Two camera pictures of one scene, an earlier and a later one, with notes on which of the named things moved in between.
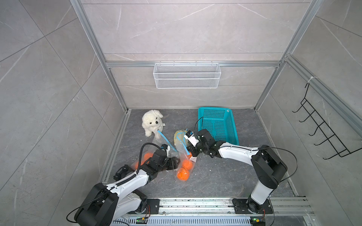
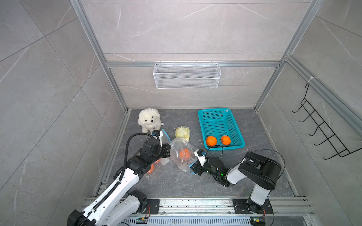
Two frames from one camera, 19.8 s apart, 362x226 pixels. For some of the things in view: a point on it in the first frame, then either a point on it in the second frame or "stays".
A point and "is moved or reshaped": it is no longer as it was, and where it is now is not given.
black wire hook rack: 341,150 stays
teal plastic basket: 219,122 stays
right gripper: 191,149 -> 197,167
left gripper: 172,163 -> 165,149
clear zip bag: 185,167 is moved or reshaped
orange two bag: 183,173 -> 226,140
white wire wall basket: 186,76 stays
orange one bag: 187,164 -> 185,154
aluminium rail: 176,206 stays
